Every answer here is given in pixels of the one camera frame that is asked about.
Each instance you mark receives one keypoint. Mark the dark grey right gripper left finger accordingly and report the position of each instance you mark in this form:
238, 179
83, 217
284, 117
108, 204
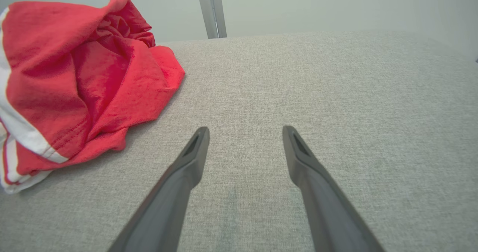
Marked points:
168, 207

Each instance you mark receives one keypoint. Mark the grey metal upright post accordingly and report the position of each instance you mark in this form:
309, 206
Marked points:
212, 9

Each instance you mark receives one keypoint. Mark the red basketball jersey white sleeves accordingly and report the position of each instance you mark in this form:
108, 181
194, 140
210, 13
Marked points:
56, 69

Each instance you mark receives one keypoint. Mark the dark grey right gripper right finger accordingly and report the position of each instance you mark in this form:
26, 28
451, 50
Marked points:
328, 214

